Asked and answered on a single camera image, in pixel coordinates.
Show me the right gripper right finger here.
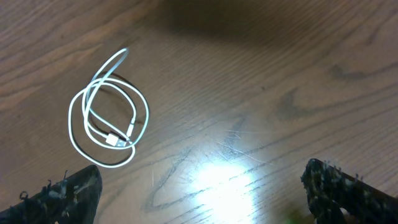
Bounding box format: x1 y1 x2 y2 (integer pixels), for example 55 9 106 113
301 159 397 223

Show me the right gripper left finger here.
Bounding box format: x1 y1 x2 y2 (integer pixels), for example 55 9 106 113
1 165 103 224

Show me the white USB cable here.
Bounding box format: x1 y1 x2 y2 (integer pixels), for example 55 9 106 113
67 47 150 169

